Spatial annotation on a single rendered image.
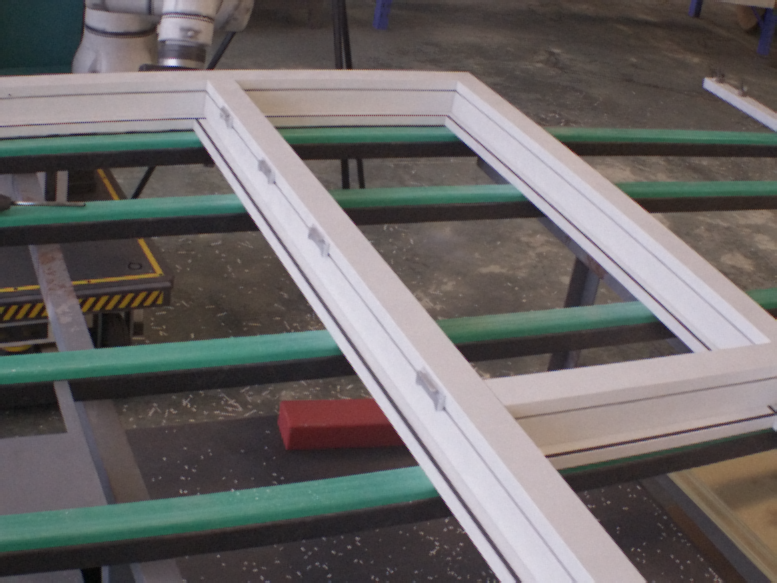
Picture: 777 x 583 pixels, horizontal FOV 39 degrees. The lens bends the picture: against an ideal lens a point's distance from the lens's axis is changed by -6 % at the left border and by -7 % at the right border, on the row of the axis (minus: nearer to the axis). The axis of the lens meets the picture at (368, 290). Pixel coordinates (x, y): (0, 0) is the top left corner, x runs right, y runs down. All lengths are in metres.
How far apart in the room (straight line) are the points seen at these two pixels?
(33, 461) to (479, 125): 1.02
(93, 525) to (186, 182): 2.77
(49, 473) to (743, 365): 0.70
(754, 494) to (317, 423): 0.60
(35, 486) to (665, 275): 0.81
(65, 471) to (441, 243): 2.56
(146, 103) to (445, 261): 1.81
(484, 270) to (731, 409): 2.20
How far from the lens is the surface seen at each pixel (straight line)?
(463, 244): 3.50
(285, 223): 1.39
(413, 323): 1.13
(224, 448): 1.49
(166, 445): 1.49
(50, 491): 1.00
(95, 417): 1.13
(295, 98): 1.77
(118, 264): 2.46
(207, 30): 1.83
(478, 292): 3.24
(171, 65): 1.82
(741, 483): 1.58
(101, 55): 2.29
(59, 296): 1.33
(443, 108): 1.88
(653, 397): 1.15
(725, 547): 1.53
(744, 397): 1.24
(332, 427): 1.50
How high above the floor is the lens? 1.49
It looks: 28 degrees down
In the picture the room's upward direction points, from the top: 9 degrees clockwise
